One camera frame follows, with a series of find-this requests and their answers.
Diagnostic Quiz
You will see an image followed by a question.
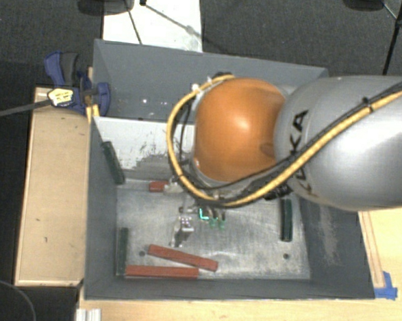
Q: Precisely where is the red-brown flat block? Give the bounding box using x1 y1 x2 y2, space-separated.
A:
147 179 170 194
145 243 221 273
123 262 200 283

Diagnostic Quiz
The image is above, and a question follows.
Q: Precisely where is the black cylinder on white bracket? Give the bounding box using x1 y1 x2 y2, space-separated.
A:
263 183 291 203

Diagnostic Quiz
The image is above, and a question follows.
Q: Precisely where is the pale wood flat board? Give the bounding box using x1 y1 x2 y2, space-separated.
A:
14 86 97 292

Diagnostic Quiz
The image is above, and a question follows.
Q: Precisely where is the dark green flat block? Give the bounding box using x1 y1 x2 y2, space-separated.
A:
98 140 129 186
115 226 130 277
279 197 297 243

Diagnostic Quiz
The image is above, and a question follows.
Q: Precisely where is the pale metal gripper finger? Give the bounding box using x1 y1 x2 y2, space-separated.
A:
177 215 196 250
169 219 181 248

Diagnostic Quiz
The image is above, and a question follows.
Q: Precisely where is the grey metal bin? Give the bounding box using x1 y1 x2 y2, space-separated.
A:
75 38 392 321

